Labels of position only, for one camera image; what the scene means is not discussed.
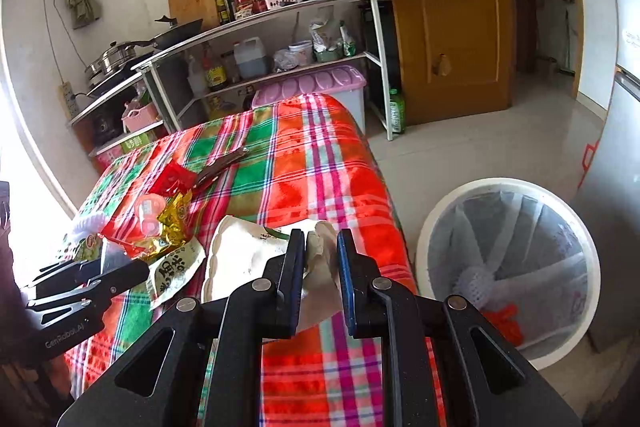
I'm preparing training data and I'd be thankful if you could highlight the black small appliance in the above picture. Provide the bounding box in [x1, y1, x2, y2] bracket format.
[89, 109, 121, 148]

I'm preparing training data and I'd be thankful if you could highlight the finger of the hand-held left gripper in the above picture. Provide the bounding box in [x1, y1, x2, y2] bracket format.
[20, 259, 101, 292]
[27, 260, 151, 325]

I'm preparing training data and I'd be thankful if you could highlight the white jug with dark liquid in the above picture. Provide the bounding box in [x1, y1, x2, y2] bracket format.
[233, 37, 271, 80]

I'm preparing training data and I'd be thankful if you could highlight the green plastic bottle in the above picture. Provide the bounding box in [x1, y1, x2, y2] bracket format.
[387, 88, 407, 135]

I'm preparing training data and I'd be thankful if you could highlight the yellowed power strip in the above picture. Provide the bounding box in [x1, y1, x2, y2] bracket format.
[57, 81, 81, 120]

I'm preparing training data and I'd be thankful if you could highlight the pink lid storage box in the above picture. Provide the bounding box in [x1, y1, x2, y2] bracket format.
[251, 64, 368, 135]

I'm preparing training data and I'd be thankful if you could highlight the green carton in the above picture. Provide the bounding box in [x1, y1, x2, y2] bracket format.
[117, 129, 158, 152]

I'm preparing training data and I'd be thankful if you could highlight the black wok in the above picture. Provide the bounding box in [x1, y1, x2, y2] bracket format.
[112, 14, 204, 52]

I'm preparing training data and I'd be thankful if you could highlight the orange crumpled wrapper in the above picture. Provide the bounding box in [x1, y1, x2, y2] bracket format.
[480, 304, 526, 348]

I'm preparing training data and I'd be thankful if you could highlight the clear plastic bottle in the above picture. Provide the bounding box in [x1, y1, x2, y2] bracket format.
[186, 56, 208, 96]

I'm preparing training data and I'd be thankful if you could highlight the green bowl with bags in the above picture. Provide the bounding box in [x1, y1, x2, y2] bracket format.
[310, 19, 358, 62]

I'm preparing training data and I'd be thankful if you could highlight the plaid blanket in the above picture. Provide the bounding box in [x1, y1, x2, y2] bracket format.
[60, 93, 446, 427]

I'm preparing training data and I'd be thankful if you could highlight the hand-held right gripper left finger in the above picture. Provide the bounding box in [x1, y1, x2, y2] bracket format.
[56, 228, 307, 427]

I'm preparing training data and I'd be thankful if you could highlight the white paper bag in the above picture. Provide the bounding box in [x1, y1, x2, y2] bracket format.
[202, 215, 341, 333]

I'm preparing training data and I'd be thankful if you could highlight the crumpled clear plastic bag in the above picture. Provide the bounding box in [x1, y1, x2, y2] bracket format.
[272, 49, 300, 72]

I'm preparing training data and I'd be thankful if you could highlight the orange plastic wrapper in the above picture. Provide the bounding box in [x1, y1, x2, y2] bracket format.
[100, 232, 168, 260]

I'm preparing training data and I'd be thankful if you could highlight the translucent bin liner bag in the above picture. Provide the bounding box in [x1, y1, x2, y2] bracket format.
[430, 192, 588, 348]

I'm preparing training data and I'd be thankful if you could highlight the steel steamer pot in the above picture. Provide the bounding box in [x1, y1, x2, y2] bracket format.
[84, 42, 138, 80]

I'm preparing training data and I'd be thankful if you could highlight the red snack wrapper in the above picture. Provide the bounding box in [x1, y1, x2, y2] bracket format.
[149, 158, 201, 198]

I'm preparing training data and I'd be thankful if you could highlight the grey refrigerator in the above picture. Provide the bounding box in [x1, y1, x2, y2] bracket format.
[570, 0, 640, 353]

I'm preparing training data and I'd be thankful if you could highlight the pink woven basket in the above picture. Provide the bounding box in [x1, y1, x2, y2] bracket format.
[121, 101, 160, 134]

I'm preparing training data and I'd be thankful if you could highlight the brown snack wrapper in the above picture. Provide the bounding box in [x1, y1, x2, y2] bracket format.
[191, 146, 250, 192]

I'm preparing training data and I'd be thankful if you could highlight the green label packet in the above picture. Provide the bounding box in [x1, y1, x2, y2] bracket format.
[60, 234, 103, 265]

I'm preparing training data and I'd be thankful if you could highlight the wooden door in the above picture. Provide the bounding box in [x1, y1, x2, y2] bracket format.
[372, 0, 516, 125]

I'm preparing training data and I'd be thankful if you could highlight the wooden door frame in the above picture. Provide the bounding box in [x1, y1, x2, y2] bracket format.
[557, 0, 586, 100]

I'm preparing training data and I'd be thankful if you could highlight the yellow cooking oil bottle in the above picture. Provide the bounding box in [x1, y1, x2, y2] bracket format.
[206, 94, 241, 120]

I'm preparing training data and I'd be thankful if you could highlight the white round trash bin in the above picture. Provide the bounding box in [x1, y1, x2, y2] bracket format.
[415, 178, 601, 370]

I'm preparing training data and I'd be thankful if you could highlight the green print snack packet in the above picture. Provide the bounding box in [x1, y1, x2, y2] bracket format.
[147, 239, 207, 312]

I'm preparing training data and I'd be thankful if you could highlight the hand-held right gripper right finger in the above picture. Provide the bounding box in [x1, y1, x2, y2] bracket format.
[336, 229, 583, 427]

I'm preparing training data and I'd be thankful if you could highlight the gold foil wrapper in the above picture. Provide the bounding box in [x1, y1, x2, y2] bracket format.
[156, 189, 201, 248]

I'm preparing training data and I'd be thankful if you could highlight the yellow label sauce bottle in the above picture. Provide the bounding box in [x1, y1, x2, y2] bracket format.
[202, 44, 228, 90]

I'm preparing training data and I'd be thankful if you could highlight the white plastic tub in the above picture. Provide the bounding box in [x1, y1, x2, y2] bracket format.
[289, 39, 313, 66]

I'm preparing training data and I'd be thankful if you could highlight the black induction cooker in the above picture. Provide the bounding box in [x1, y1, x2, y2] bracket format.
[86, 57, 151, 98]

